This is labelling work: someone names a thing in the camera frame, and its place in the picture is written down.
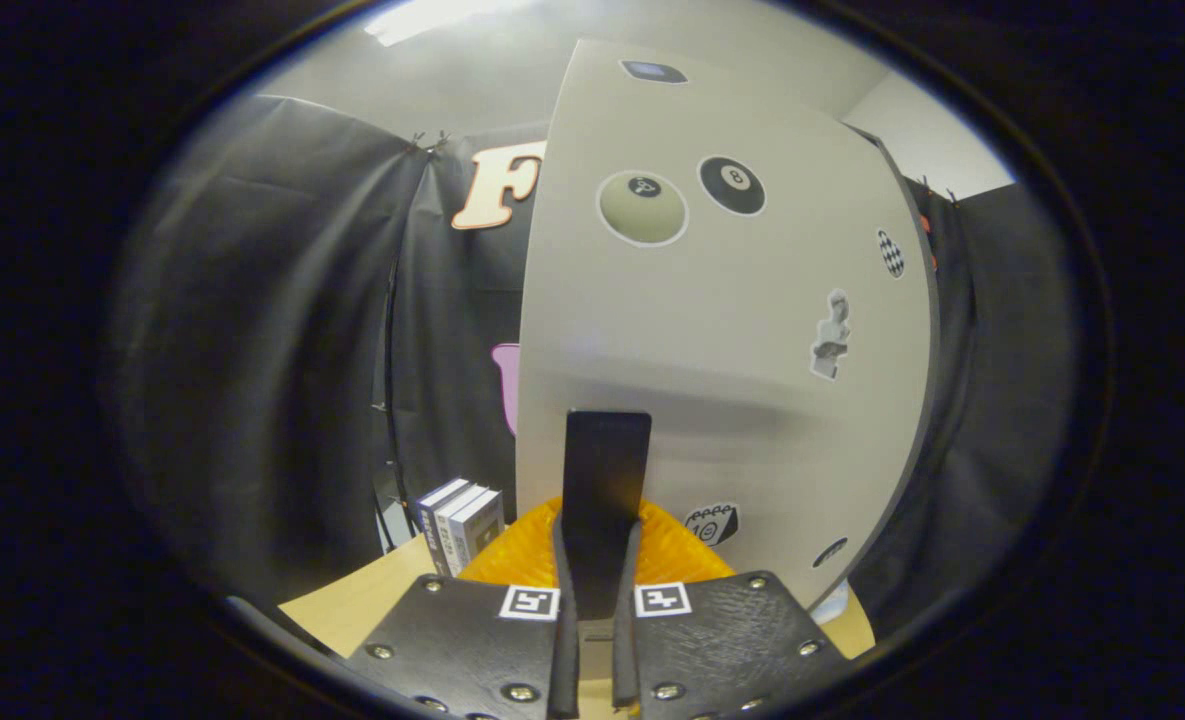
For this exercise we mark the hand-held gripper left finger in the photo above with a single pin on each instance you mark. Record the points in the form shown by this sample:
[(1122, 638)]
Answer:
[(564, 650)]

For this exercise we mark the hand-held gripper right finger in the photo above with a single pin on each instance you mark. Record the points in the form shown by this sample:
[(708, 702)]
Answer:
[(627, 650)]

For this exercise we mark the white spine box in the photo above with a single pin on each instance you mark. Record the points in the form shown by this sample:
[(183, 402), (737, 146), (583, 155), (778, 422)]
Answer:
[(444, 540)]

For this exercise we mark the black backdrop cloth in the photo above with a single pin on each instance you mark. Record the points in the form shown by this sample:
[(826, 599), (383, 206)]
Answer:
[(252, 350)]

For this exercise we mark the dark blue spine box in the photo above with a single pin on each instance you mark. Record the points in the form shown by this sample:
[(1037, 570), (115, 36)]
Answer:
[(427, 520)]

